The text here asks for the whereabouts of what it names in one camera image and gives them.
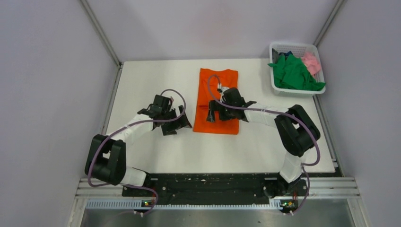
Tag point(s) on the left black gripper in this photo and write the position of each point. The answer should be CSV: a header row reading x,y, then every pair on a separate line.
x,y
170,129

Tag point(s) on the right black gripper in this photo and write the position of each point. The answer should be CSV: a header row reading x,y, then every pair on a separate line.
x,y
213,106

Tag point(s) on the orange t shirt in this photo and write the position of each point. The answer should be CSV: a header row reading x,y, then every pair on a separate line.
x,y
209,79

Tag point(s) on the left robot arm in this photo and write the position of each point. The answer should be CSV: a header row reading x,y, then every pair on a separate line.
x,y
107,159

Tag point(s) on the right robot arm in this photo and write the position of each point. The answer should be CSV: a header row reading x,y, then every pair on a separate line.
x,y
297,131

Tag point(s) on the green t shirt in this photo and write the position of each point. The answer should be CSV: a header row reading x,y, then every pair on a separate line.
x,y
290,73

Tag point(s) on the dark blue t shirt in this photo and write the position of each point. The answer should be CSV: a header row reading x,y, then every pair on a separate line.
x,y
286,54

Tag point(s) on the white plastic basket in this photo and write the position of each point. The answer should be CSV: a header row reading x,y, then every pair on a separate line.
x,y
298,50

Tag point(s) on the pink t shirt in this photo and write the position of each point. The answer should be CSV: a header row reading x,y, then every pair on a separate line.
x,y
311,62

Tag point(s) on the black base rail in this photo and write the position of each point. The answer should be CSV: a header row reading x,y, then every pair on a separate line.
x,y
218,189

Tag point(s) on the white cable duct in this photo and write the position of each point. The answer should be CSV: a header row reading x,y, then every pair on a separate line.
x,y
143,203

